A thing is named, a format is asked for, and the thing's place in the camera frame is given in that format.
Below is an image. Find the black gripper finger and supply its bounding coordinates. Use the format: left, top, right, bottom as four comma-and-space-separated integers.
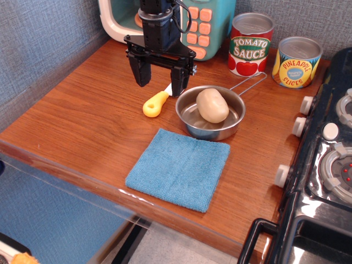
128, 53, 151, 87
171, 67, 189, 97

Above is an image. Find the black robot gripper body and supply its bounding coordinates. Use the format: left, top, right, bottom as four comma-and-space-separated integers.
124, 8, 196, 75

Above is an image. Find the blue towel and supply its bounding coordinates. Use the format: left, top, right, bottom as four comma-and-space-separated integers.
125, 129, 230, 213

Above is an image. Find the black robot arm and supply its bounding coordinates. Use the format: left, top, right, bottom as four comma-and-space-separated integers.
124, 1, 196, 97

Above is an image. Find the orange microwave turntable plate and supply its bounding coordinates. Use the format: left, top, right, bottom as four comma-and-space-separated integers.
134, 14, 142, 28

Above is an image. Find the beige toy potato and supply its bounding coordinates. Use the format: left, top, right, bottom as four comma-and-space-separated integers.
196, 88, 229, 123

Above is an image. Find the small steel saucepan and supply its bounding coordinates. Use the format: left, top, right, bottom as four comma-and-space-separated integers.
175, 72, 267, 141

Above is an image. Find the tomato sauce can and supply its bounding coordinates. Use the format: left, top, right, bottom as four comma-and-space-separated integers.
228, 13, 274, 77

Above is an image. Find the pineapple slices can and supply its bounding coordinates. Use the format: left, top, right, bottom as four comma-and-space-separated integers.
272, 36, 323, 89

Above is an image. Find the clear acrylic barrier panel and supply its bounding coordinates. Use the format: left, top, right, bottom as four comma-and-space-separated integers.
0, 140, 265, 264

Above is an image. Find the black toy stove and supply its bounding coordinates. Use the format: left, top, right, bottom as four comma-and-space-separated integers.
238, 48, 351, 263

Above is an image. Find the yellow handled toy knife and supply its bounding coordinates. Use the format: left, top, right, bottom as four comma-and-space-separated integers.
142, 84, 172, 118

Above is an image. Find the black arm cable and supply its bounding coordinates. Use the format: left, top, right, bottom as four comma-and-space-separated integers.
170, 0, 193, 35

